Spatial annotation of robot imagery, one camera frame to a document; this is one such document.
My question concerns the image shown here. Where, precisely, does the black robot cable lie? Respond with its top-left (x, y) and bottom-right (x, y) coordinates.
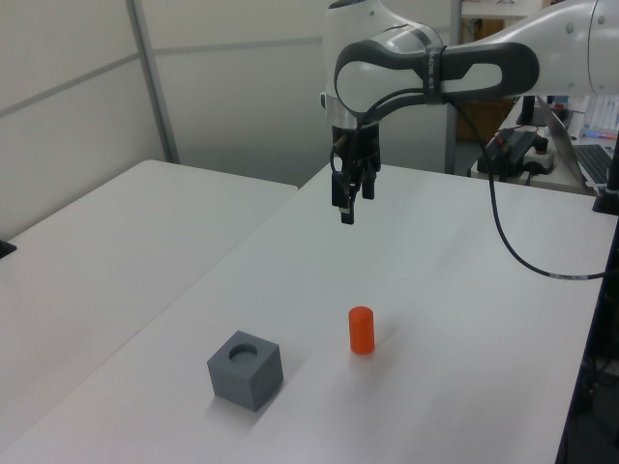
top-left (330, 86), bottom-right (608, 282)

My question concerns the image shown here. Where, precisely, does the grey laptop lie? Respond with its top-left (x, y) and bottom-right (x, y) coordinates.
top-left (533, 94), bottom-right (618, 190)

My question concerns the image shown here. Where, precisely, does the black power strip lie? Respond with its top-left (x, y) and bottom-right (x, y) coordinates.
top-left (477, 127), bottom-right (555, 184)

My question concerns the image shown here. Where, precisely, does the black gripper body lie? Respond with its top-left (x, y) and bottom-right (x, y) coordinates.
top-left (331, 122), bottom-right (384, 176)

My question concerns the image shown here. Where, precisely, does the grey partition post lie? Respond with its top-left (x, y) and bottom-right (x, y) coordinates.
top-left (443, 0), bottom-right (463, 176)

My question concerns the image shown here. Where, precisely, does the grey block with round hole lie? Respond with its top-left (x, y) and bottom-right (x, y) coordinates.
top-left (207, 330), bottom-right (283, 413)

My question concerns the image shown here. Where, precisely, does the black metal frame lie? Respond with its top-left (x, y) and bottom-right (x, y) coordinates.
top-left (554, 212), bottom-right (619, 464)

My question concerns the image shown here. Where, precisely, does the black monitor stand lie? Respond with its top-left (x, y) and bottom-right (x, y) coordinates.
top-left (518, 94), bottom-right (539, 128)

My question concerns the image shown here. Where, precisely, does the wooden cabinet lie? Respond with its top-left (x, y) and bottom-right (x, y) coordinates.
top-left (456, 99), bottom-right (515, 144)

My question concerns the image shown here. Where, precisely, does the orange cylinder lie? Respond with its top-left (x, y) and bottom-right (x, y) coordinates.
top-left (347, 304), bottom-right (377, 356)

